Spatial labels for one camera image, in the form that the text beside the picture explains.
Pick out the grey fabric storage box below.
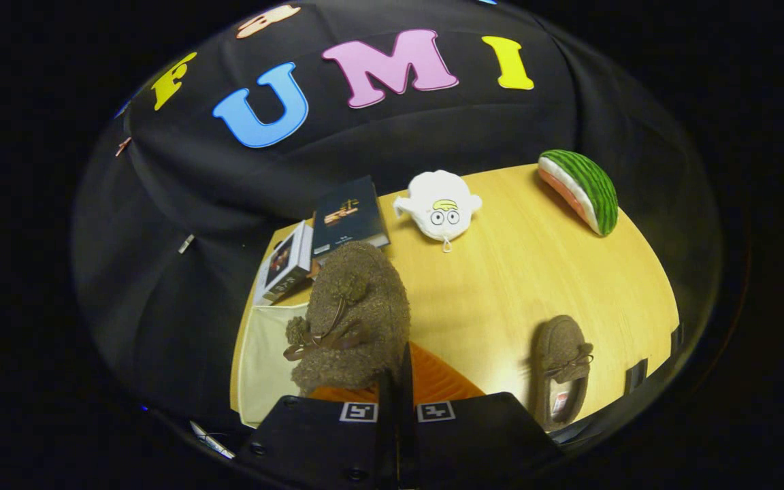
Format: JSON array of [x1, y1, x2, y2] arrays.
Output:
[[234, 303, 312, 429]]

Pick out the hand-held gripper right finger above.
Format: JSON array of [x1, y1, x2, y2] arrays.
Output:
[[397, 342, 564, 490]]

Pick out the brown fuzzy slipper shoe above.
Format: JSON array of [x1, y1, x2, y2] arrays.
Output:
[[283, 240, 412, 399], [532, 314, 595, 434]]

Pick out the white plush face toy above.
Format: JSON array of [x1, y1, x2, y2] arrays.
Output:
[[393, 170, 483, 253]]

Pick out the white portrait cover book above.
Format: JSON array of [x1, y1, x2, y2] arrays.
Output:
[[253, 220, 315, 306]]

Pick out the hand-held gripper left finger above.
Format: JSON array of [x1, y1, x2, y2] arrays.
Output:
[[238, 370, 397, 490]]

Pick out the watermelon slice plush toy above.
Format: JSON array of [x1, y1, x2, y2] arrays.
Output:
[[537, 149, 619, 238]]

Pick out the dark navy cover book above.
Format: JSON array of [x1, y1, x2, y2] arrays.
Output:
[[310, 176, 391, 261]]

